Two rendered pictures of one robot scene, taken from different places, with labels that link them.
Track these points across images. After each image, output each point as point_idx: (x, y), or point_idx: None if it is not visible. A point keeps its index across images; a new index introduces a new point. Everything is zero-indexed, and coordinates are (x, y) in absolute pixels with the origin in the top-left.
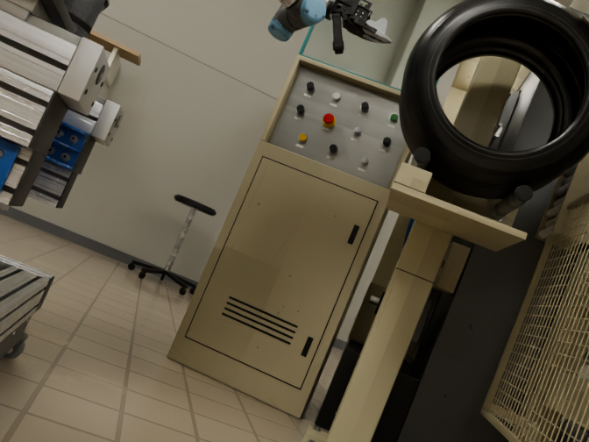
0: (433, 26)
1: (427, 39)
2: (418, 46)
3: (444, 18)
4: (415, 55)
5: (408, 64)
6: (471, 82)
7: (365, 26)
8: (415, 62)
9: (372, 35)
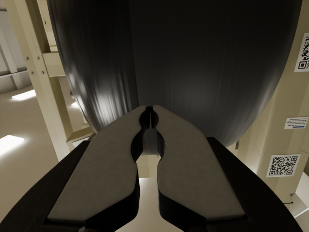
0: (86, 109)
1: (71, 78)
2: (73, 63)
3: (88, 119)
4: (63, 33)
5: (65, 4)
6: (277, 85)
7: (20, 201)
8: (55, 11)
9: (123, 149)
